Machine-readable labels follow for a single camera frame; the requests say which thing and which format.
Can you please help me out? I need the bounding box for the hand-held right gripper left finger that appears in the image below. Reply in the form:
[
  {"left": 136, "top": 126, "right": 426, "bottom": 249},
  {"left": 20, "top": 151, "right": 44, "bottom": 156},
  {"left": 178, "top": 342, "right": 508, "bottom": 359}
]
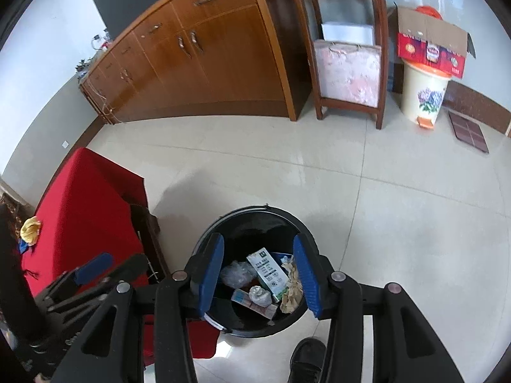
[{"left": 50, "top": 232, "right": 225, "bottom": 383}]

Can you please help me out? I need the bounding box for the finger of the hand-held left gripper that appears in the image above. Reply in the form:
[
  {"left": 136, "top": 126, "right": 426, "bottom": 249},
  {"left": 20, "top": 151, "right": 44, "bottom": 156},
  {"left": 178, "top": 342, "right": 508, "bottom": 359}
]
[
  {"left": 50, "top": 253, "right": 149, "bottom": 316},
  {"left": 40, "top": 252, "right": 115, "bottom": 301}
]

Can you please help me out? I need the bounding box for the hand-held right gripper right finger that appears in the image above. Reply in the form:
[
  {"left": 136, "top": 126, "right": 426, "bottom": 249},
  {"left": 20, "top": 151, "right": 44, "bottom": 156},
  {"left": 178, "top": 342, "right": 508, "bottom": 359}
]
[{"left": 293, "top": 232, "right": 466, "bottom": 383}]

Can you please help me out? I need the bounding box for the clear plastic bag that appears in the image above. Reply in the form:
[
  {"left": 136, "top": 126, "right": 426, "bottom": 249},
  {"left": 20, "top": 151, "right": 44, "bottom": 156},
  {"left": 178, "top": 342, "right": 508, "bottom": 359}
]
[{"left": 219, "top": 260, "right": 256, "bottom": 288}]

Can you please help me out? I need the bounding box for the white paper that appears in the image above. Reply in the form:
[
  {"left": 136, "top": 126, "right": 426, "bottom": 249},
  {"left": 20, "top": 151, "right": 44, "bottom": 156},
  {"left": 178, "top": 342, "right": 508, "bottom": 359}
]
[{"left": 249, "top": 286, "right": 272, "bottom": 308}]

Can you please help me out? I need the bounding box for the black trash bin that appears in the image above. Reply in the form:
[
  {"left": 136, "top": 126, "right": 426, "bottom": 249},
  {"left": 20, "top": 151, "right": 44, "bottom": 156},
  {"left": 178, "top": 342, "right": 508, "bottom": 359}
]
[{"left": 191, "top": 205, "right": 320, "bottom": 338}]

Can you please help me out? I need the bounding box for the dark metal table leg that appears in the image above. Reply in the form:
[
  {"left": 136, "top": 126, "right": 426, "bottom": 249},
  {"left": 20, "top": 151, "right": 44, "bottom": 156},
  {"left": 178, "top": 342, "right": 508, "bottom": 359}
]
[{"left": 130, "top": 203, "right": 168, "bottom": 284}]

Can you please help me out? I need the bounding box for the red tablecloth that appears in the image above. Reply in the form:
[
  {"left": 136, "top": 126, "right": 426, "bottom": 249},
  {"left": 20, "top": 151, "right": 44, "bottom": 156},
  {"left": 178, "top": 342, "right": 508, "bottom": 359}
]
[{"left": 20, "top": 147, "right": 218, "bottom": 362}]

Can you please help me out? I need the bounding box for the yellow cloth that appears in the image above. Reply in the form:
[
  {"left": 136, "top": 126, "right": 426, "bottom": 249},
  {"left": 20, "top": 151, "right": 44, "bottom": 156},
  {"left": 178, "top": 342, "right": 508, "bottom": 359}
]
[{"left": 20, "top": 216, "right": 42, "bottom": 244}]

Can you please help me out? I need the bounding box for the person's black shoe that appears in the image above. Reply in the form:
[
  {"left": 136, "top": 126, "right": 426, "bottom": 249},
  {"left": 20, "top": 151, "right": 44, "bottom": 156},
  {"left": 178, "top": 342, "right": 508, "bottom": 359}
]
[{"left": 287, "top": 337, "right": 327, "bottom": 383}]

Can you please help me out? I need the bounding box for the carved wooden bench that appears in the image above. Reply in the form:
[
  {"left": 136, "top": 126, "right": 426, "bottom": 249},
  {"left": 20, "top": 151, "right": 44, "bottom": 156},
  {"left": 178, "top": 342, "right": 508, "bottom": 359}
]
[{"left": 0, "top": 185, "right": 34, "bottom": 218}]

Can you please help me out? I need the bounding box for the brown bathroom scale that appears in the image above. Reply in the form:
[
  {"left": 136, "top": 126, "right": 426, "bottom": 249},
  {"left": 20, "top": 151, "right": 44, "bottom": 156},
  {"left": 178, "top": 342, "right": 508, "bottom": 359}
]
[{"left": 448, "top": 110, "right": 490, "bottom": 154}]

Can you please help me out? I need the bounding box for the white floral pedal bin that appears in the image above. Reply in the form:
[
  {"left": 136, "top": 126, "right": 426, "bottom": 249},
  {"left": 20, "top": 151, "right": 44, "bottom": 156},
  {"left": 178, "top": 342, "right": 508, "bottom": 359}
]
[{"left": 400, "top": 58, "right": 453, "bottom": 129}]

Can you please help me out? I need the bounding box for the wooden sideboard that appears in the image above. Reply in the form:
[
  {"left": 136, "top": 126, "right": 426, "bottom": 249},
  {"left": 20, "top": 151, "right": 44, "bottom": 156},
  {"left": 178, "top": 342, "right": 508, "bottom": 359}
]
[{"left": 78, "top": 0, "right": 298, "bottom": 125}]

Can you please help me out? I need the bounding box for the white board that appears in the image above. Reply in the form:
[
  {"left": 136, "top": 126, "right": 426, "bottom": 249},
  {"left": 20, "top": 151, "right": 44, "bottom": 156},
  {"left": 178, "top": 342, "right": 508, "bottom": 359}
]
[{"left": 321, "top": 23, "right": 376, "bottom": 44}]

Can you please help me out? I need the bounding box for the red printed cardboard box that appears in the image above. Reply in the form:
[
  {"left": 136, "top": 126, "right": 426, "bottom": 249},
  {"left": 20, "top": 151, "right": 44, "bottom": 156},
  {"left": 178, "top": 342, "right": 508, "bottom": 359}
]
[{"left": 388, "top": 5, "right": 477, "bottom": 79}]

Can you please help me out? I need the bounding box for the carved wooden stand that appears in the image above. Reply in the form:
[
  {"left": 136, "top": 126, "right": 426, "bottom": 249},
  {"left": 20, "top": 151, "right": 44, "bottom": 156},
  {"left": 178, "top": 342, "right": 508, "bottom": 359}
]
[{"left": 285, "top": 0, "right": 389, "bottom": 129}]

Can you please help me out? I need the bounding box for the black television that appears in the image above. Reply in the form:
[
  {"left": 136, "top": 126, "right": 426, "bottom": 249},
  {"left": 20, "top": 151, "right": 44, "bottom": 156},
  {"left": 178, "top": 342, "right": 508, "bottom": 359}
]
[{"left": 92, "top": 0, "right": 160, "bottom": 40}]

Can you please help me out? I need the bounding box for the orange plastic lid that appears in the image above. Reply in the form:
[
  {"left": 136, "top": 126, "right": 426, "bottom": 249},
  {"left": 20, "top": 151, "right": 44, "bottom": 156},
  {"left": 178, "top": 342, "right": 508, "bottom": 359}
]
[{"left": 413, "top": 5, "right": 443, "bottom": 20}]

